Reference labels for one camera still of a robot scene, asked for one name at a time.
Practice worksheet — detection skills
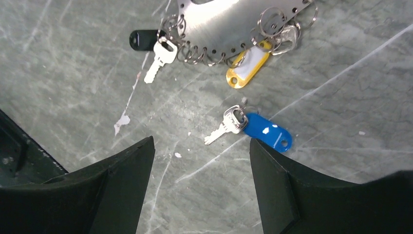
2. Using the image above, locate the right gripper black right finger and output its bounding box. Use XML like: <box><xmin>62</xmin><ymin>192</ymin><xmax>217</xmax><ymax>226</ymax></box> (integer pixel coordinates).
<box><xmin>249</xmin><ymin>139</ymin><xmax>413</xmax><ymax>234</ymax></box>

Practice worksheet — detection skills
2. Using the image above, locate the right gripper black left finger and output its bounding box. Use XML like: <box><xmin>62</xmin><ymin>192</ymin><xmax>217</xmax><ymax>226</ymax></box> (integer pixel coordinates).
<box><xmin>0</xmin><ymin>136</ymin><xmax>155</xmax><ymax>234</ymax></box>

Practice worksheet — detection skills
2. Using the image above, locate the blue key tag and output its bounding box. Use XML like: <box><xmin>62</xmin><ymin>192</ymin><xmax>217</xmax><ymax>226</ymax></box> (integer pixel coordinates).
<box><xmin>244</xmin><ymin>113</ymin><xmax>293</xmax><ymax>153</ymax></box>

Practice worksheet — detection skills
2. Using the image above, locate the steel key holder plate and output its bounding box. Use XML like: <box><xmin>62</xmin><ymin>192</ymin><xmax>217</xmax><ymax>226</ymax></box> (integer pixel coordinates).
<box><xmin>159</xmin><ymin>0</ymin><xmax>315</xmax><ymax>68</ymax></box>

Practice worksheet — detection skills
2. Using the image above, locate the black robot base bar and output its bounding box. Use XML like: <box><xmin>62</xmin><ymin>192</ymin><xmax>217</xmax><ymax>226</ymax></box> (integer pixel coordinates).
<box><xmin>0</xmin><ymin>111</ymin><xmax>68</xmax><ymax>187</ymax></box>

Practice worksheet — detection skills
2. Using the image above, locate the yellow key tag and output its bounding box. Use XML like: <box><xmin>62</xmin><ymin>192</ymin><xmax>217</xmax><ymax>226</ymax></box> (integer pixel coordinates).
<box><xmin>226</xmin><ymin>46</ymin><xmax>270</xmax><ymax>89</ymax></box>

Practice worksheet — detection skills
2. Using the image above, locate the silver key on plate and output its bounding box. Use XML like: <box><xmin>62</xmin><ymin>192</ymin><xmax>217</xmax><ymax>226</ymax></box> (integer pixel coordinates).
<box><xmin>144</xmin><ymin>37</ymin><xmax>178</xmax><ymax>83</ymax></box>

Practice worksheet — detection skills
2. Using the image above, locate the black key tag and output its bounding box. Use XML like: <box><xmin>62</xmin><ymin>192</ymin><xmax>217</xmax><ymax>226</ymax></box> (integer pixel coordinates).
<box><xmin>129</xmin><ymin>29</ymin><xmax>158</xmax><ymax>51</ymax></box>

